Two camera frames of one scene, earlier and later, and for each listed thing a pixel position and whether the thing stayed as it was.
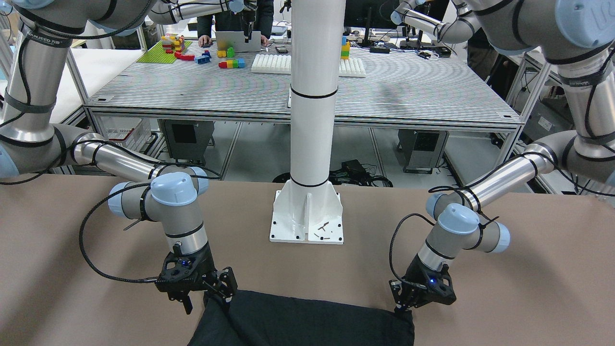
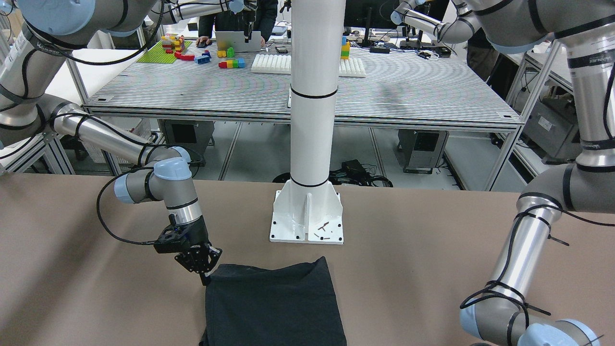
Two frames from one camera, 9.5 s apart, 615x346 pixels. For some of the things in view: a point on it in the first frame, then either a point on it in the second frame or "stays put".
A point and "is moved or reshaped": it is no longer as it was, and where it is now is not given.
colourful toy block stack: (345, 48) stays put
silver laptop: (237, 40) stays put
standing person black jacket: (259, 19) stays put
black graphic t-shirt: (264, 318) is moved or reshaped
